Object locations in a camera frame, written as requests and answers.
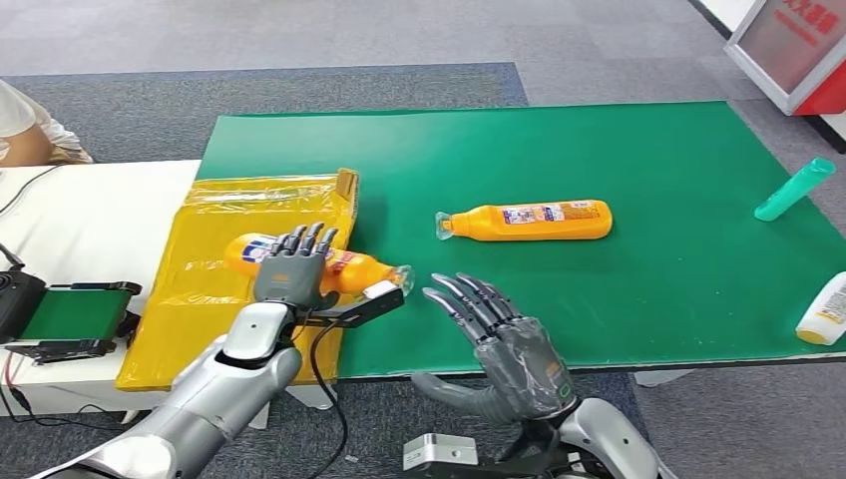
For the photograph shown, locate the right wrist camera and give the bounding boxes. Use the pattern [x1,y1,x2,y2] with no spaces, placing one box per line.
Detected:
[403,432,479,472]

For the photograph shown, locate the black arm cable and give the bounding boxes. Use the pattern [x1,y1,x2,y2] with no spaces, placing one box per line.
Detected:
[308,320,349,479]

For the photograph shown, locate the black box device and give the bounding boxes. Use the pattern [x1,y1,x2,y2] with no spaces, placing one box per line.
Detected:
[0,267,48,345]

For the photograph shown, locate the orange bottle with blue label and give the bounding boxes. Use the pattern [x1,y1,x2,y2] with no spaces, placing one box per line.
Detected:
[222,233,416,297]

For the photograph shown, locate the teal plastic tube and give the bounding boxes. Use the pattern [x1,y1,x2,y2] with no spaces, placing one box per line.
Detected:
[753,158,837,223]

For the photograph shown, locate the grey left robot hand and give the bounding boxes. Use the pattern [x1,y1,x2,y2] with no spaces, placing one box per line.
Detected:
[252,222,339,312]

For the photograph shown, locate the yellow plastic bag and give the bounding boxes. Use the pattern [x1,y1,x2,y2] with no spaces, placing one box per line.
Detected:
[115,168,361,392]

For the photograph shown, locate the green table mat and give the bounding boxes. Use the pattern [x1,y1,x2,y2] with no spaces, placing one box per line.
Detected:
[197,100,846,381]

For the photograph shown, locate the person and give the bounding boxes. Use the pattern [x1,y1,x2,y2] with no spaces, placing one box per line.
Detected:
[0,79,94,168]

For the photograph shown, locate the small green belt conveyor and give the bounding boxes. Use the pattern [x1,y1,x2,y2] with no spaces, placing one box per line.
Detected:
[6,281,144,366]

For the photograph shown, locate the thin black table cable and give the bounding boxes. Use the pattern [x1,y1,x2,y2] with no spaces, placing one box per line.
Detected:
[0,165,64,217]

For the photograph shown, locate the orange bottle with clear cap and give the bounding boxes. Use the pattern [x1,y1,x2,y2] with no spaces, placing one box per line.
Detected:
[434,199,614,243]

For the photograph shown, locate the red and black floor cable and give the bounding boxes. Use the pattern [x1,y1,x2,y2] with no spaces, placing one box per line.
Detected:
[0,353,127,432]

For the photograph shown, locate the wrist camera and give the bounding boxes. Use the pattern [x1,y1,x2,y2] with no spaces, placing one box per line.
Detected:
[361,280,406,313]
[403,432,479,472]

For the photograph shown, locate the red and white sign stand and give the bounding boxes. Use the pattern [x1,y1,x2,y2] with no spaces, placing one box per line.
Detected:
[723,0,846,118]

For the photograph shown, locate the white bottle with yellow cap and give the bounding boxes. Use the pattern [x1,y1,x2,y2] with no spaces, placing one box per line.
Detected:
[795,270,846,347]

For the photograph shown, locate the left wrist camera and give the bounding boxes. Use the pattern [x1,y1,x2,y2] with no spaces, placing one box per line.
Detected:
[361,280,406,313]

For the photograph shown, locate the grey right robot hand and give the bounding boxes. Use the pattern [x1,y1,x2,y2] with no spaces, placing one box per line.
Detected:
[410,271,578,426]

